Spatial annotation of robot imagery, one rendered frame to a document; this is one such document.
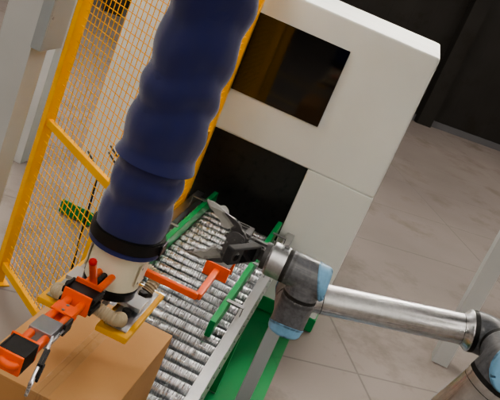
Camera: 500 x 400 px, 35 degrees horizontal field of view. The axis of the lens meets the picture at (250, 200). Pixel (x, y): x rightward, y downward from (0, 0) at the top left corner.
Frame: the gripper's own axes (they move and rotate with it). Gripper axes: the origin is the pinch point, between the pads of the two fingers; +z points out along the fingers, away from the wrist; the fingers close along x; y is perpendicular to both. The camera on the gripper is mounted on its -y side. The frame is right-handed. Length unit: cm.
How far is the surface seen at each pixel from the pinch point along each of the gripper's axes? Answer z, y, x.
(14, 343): 23, -33, -31
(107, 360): 13, 24, -63
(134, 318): 9.7, 21.1, -44.1
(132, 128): 28.3, 16.8, 11.1
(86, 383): 14, 9, -63
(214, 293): 5, 180, -104
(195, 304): 10, 162, -105
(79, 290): 22.7, 1.1, -31.9
